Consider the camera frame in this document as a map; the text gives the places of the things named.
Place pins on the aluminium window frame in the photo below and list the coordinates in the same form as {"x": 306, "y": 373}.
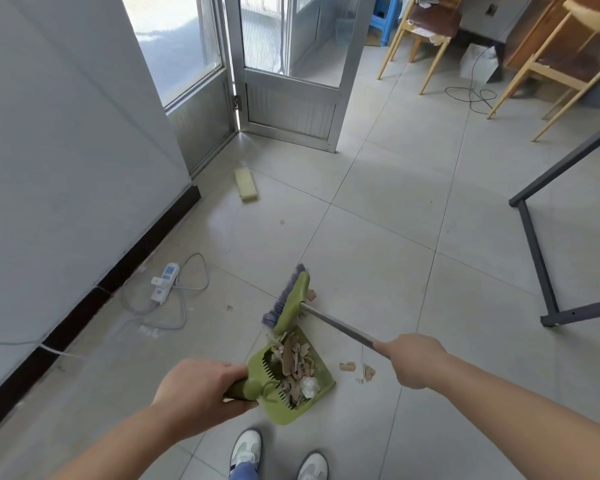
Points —
{"x": 205, "y": 119}

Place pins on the person's left hand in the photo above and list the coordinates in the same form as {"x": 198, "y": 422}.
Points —
{"x": 195, "y": 394}

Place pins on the black baseboard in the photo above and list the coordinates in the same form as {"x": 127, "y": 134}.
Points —
{"x": 145, "y": 249}

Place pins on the person's left forearm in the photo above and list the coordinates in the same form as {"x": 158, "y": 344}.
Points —
{"x": 130, "y": 449}

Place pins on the white power strip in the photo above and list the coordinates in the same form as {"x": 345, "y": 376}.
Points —
{"x": 164, "y": 284}

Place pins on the yellow sponge block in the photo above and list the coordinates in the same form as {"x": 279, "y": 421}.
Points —
{"x": 246, "y": 184}

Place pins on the blue plastic stool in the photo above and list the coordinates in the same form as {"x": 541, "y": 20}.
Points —
{"x": 387, "y": 14}

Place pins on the small beige debris piece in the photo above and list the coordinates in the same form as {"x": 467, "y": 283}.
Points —
{"x": 312, "y": 295}
{"x": 368, "y": 374}
{"x": 347, "y": 366}

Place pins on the person's blue trouser leg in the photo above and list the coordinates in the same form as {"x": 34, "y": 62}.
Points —
{"x": 242, "y": 472}

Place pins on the pile of swept debris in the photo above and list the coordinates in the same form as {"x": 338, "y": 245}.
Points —
{"x": 292, "y": 364}

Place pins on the wooden chair with brown seat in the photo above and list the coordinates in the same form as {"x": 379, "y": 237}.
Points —
{"x": 432, "y": 19}

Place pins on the person's white left shoe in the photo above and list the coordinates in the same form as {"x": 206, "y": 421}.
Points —
{"x": 246, "y": 447}

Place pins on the person's white shoe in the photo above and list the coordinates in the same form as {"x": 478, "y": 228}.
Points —
{"x": 246, "y": 447}
{"x": 314, "y": 467}

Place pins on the person's right forearm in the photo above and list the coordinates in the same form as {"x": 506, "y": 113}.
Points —
{"x": 520, "y": 409}

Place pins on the person's left thumb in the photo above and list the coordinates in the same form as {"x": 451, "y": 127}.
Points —
{"x": 227, "y": 374}

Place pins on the person's right fingers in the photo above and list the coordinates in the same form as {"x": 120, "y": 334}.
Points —
{"x": 402, "y": 367}

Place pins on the person's right hand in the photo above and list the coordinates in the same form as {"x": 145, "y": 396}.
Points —
{"x": 420, "y": 359}

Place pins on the green plastic dustpan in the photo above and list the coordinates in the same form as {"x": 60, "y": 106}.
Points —
{"x": 254, "y": 368}

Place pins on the grey metal table frame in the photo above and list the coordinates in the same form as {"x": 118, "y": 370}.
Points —
{"x": 537, "y": 254}

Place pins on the person's white right shoe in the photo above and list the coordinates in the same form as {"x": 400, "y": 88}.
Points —
{"x": 314, "y": 467}

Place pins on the light wooden chair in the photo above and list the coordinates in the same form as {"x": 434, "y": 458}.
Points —
{"x": 555, "y": 77}

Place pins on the aluminium glass door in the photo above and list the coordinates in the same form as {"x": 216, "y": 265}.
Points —
{"x": 292, "y": 102}

